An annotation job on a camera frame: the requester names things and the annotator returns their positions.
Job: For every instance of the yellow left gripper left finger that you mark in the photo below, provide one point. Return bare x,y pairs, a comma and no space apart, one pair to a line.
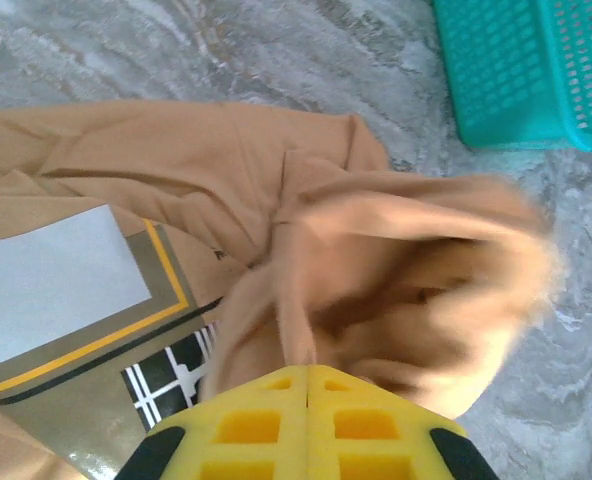
246,430

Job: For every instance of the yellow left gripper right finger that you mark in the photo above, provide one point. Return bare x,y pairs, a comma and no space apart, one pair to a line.
366,430

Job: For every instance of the tan t-shirt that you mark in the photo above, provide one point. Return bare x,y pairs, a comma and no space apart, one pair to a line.
201,165

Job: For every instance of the teal plastic slotted basket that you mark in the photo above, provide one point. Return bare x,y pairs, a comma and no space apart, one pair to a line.
501,75

